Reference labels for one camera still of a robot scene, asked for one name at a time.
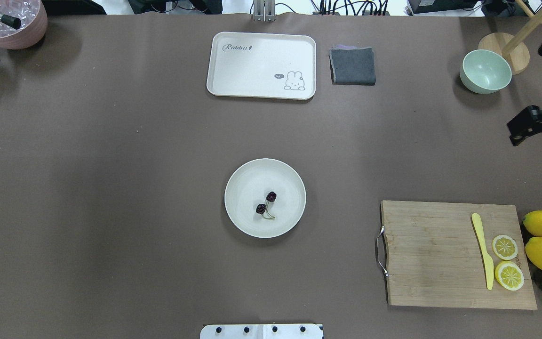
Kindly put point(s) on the dark red cherry pair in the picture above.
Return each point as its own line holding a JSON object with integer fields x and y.
{"x": 263, "y": 208}

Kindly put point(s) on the cream rabbit tray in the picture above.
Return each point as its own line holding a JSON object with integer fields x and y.
{"x": 262, "y": 65}

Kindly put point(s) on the grey folded cloth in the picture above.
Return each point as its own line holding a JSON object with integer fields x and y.
{"x": 352, "y": 65}

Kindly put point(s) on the bamboo cutting board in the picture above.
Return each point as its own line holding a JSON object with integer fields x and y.
{"x": 433, "y": 257}

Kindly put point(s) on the aluminium frame post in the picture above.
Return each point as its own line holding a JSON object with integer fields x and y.
{"x": 263, "y": 10}

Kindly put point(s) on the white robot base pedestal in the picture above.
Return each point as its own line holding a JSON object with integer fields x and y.
{"x": 263, "y": 331}

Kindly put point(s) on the lemon half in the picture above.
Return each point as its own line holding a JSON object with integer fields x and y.
{"x": 509, "y": 275}

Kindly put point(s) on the mint green bowl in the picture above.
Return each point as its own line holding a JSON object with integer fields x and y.
{"x": 485, "y": 72}

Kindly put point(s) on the pink bowl of ice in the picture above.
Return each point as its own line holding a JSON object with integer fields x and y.
{"x": 23, "y": 23}

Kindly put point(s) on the yellow plastic knife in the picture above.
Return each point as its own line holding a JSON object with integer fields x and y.
{"x": 488, "y": 262}

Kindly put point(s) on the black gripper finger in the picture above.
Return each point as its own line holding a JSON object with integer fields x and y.
{"x": 525, "y": 124}

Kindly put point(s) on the wooden mug tree stand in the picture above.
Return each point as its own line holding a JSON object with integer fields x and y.
{"x": 512, "y": 48}

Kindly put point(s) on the lemon slice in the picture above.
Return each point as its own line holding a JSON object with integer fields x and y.
{"x": 504, "y": 247}

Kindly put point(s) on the round cream plate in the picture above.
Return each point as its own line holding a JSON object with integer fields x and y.
{"x": 248, "y": 187}

